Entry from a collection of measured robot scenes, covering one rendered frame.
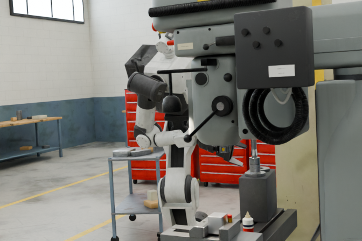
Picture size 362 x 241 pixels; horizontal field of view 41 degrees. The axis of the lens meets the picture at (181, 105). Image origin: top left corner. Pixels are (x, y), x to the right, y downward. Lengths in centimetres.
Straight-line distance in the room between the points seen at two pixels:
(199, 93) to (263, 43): 44
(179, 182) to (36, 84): 955
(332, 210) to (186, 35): 74
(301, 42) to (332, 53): 26
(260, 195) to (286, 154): 143
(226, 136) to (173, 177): 83
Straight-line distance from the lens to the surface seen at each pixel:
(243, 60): 135
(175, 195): 247
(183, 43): 171
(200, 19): 168
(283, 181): 358
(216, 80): 168
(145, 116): 230
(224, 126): 168
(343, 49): 155
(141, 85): 222
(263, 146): 654
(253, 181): 212
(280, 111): 159
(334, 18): 156
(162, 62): 235
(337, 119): 150
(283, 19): 133
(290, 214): 227
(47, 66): 1213
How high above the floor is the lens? 155
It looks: 3 degrees down
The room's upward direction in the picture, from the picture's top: 3 degrees counter-clockwise
